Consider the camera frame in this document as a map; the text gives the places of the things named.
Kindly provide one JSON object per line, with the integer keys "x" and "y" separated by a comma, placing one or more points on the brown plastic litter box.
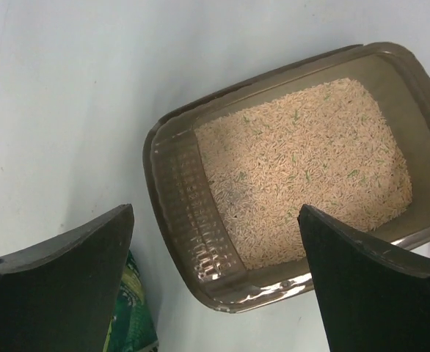
{"x": 184, "y": 208}

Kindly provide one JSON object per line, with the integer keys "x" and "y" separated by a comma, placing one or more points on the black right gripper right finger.
{"x": 373, "y": 296}

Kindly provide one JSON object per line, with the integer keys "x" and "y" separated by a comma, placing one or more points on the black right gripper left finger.
{"x": 59, "y": 295}

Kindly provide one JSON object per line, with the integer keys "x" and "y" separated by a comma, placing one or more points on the green litter bag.
{"x": 131, "y": 327}

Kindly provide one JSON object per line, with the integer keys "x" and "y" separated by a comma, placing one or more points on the beige cat litter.
{"x": 328, "y": 146}

